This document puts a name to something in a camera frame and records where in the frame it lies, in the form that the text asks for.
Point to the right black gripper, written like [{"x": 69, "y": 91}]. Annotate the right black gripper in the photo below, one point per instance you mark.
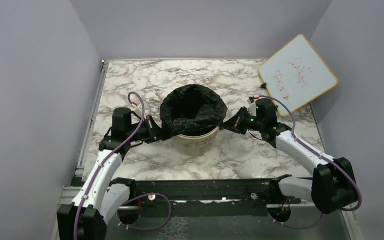
[{"x": 236, "y": 124}]

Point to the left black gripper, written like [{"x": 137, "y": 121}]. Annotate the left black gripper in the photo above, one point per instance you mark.
[{"x": 155, "y": 133}]

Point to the beige round trash bin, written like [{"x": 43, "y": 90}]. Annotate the beige round trash bin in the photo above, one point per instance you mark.
[{"x": 195, "y": 145}]

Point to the black plastic trash bag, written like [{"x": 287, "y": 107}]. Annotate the black plastic trash bag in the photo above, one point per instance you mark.
[{"x": 192, "y": 110}]

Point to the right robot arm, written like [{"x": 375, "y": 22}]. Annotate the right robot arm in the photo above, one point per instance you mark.
[{"x": 333, "y": 185}]

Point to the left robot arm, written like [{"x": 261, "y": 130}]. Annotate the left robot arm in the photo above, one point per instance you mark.
[{"x": 90, "y": 211}]

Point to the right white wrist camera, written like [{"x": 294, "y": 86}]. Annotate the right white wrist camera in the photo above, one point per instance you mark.
[{"x": 252, "y": 104}]

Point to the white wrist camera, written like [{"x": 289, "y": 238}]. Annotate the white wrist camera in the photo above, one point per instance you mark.
[
  {"x": 252, "y": 104},
  {"x": 138, "y": 110}
]

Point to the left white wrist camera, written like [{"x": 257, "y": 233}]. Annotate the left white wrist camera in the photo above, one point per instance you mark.
[{"x": 138, "y": 110}]

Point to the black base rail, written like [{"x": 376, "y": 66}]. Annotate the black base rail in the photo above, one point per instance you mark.
[{"x": 209, "y": 198}]

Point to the white board with wooden frame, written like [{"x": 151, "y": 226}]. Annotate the white board with wooden frame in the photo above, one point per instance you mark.
[{"x": 296, "y": 75}]

